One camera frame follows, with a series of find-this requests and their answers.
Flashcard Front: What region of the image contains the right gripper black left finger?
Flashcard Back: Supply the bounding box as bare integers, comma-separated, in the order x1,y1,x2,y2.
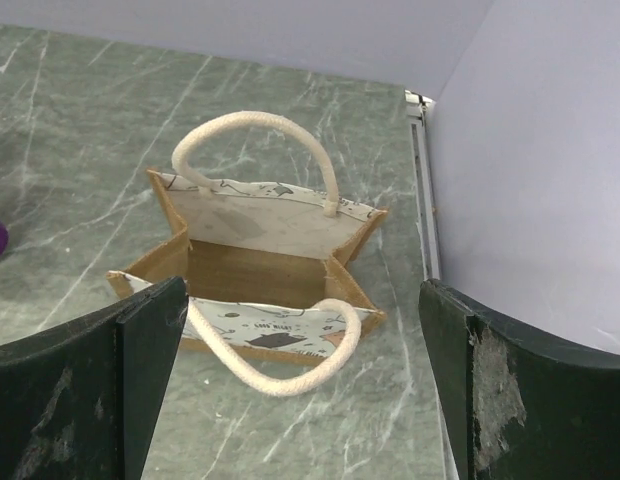
0,277,187,479

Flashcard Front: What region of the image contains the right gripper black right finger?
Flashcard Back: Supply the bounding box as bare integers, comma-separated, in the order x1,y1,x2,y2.
418,279,620,479

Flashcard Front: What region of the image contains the aluminium corner rail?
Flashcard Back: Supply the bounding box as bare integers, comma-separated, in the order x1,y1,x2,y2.
405,90,441,279

